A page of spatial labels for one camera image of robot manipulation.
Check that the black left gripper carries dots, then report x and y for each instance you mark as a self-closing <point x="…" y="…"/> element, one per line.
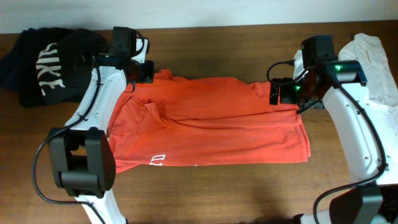
<point x="147" y="75"/>

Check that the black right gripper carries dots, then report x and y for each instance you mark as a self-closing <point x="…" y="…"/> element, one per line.
<point x="285" y="98"/>

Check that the orange polo shirt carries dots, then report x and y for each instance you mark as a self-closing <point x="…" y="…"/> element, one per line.
<point x="174" y="121"/>

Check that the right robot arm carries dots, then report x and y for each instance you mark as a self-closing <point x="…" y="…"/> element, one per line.
<point x="367" y="132"/>

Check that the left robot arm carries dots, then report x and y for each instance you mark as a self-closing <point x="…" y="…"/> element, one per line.
<point x="81" y="158"/>

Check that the black folded shirt white lettering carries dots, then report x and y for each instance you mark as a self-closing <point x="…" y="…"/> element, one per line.
<point x="56" y="64"/>

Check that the dark navy folded garment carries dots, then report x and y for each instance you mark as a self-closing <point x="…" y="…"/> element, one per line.
<point x="10" y="66"/>

